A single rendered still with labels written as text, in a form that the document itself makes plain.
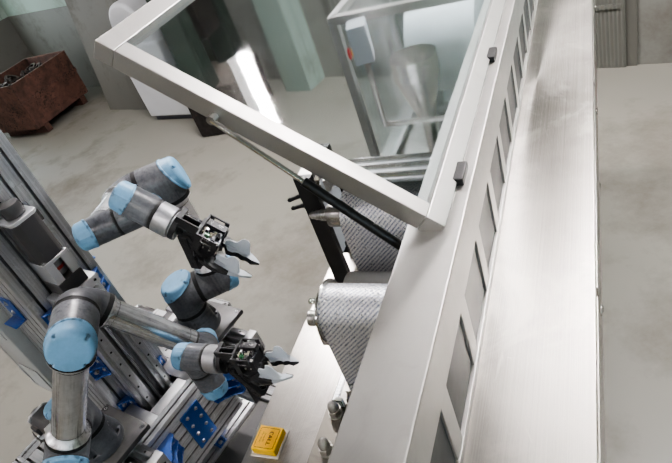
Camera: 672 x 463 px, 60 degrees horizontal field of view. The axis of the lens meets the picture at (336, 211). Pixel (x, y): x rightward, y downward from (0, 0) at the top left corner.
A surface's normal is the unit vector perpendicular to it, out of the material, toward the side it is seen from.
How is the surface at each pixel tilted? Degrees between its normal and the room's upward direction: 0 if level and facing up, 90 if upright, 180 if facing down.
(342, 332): 90
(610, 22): 90
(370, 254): 92
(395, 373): 0
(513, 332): 0
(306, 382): 0
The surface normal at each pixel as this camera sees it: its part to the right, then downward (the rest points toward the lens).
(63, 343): 0.29, 0.39
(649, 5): -0.50, 0.62
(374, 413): -0.29, -0.77
